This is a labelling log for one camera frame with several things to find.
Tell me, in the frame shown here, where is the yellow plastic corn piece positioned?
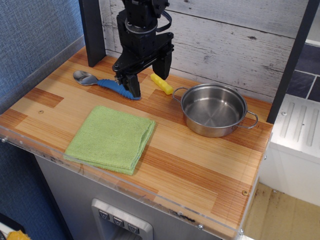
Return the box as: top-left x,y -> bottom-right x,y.
150,73 -> 174,95

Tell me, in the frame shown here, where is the dark right shelf post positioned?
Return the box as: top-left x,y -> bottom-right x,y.
266,0 -> 320,124

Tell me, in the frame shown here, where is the stainless steel pot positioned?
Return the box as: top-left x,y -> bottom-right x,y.
172,83 -> 259,138

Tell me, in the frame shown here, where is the yellow object bottom left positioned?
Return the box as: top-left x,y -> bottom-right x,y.
6,230 -> 31,240

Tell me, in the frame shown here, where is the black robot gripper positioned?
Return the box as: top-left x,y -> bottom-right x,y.
112,10 -> 174,98

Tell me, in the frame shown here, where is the blue handled metal spoon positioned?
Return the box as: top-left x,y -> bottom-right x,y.
73,70 -> 141,100

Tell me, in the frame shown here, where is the white ribbed cabinet top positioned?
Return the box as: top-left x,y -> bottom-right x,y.
270,94 -> 320,164

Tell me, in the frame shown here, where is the dark left shelf post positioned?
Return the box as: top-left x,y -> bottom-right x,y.
78,0 -> 106,67

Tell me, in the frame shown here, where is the dark shelf post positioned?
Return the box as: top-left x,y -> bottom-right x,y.
266,0 -> 320,124
78,0 -> 106,67

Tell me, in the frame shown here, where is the green cloth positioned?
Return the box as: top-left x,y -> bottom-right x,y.
65,106 -> 156,176

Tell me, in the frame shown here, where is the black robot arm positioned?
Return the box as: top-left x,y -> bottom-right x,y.
112,0 -> 174,100

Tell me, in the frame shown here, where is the silver dispenser button panel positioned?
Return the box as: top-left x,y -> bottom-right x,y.
91,198 -> 154,240

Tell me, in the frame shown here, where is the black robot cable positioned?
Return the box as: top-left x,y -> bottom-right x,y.
156,11 -> 173,33

